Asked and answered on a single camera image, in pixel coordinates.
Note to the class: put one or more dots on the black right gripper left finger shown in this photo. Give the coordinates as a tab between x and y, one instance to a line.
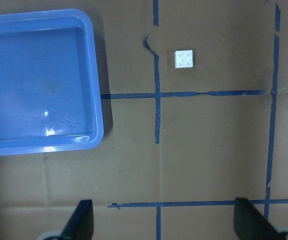
80	226

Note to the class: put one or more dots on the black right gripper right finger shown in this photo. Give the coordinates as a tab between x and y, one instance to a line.
250	224

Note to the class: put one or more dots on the white square building block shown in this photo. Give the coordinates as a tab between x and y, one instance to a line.
183	59

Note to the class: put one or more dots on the blue plastic tray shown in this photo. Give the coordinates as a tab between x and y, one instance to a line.
49	85

